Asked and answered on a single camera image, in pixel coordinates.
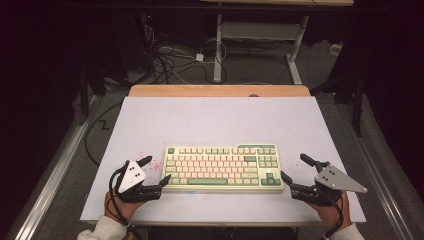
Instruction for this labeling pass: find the white metal desk frame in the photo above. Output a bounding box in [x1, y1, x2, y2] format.
[199, 0, 355, 85]

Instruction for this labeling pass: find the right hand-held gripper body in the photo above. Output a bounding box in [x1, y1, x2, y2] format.
[289, 160, 369, 207]

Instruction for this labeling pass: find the person's right hand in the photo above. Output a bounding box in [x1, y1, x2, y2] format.
[307, 192, 352, 232]

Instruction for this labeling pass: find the person's left hand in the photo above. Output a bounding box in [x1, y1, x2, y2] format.
[103, 187, 148, 223]

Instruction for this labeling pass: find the black cable on floor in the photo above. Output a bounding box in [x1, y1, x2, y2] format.
[84, 102, 123, 168]

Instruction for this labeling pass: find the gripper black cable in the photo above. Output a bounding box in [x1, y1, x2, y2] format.
[321, 189, 345, 240]
[108, 165, 144, 240]

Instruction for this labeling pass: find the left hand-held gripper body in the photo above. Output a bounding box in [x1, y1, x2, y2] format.
[115, 160, 164, 205]

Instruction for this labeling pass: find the metal floor rail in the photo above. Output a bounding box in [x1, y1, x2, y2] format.
[4, 95, 103, 240]
[334, 98, 416, 240]

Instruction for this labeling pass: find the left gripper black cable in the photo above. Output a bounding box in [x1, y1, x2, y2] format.
[108, 165, 144, 240]

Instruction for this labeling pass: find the green and cream keyboard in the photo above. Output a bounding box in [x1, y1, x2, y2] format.
[162, 143, 285, 194]

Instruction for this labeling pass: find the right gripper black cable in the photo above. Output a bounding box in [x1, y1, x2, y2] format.
[321, 189, 345, 240]

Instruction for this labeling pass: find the tangle of floor cables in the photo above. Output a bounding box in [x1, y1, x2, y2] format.
[141, 13, 231, 86]

